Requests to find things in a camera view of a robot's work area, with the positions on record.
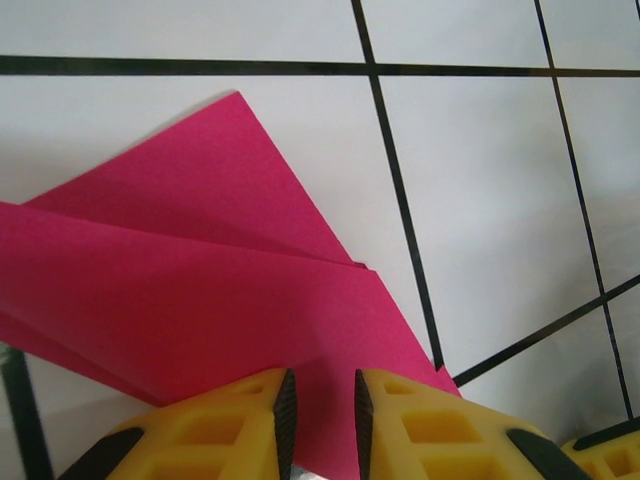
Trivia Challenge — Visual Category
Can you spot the magenta cloth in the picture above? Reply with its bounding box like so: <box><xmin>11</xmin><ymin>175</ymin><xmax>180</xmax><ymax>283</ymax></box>
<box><xmin>0</xmin><ymin>89</ymin><xmax>464</xmax><ymax>474</ymax></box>

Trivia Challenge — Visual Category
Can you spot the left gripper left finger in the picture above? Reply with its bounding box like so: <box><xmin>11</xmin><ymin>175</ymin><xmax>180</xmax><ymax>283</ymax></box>
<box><xmin>57</xmin><ymin>368</ymin><xmax>299</xmax><ymax>480</ymax></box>

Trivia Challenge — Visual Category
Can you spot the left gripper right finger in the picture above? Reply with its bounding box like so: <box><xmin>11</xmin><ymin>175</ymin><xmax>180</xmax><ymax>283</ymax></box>
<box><xmin>353</xmin><ymin>368</ymin><xmax>569</xmax><ymax>480</ymax></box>

